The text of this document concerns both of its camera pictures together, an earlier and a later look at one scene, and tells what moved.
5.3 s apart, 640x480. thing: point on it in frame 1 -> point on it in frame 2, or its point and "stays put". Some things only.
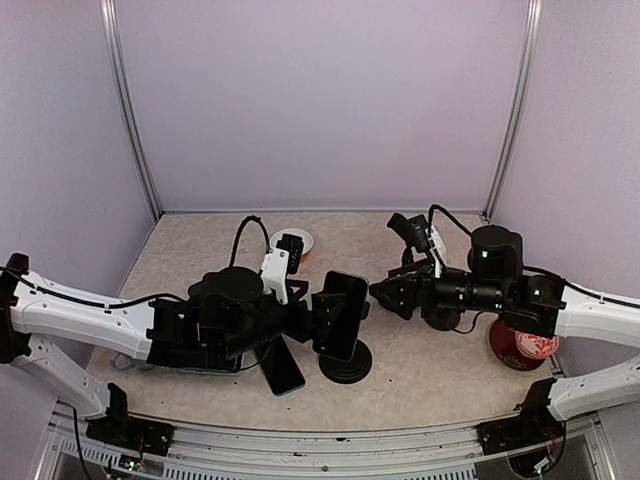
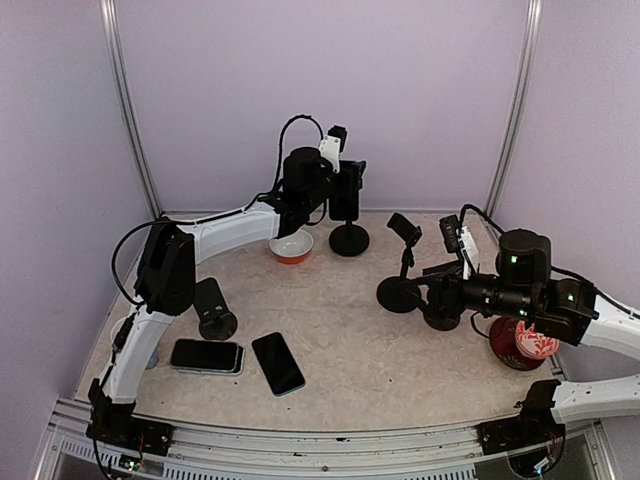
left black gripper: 320,326 -> 359,167
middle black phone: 281,368 stays put
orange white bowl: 306,239 stays put
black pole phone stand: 351,371 -> 349,240
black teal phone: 344,337 -> 344,201
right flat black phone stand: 442,317 stays put
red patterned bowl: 536,346 stays put
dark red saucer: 504,345 stays put
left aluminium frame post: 119,66 stays put
